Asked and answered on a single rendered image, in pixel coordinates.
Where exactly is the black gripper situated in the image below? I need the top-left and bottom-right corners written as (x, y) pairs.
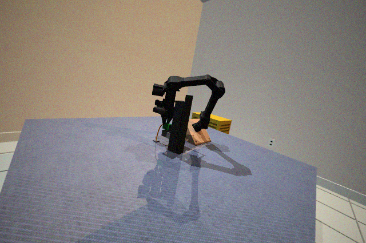
top-left (153, 97), bottom-right (176, 125)

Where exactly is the black post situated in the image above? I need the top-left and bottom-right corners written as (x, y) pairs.
top-left (168, 95), bottom-right (193, 154)

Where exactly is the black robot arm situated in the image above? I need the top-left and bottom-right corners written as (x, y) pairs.
top-left (152, 74), bottom-right (225, 132)

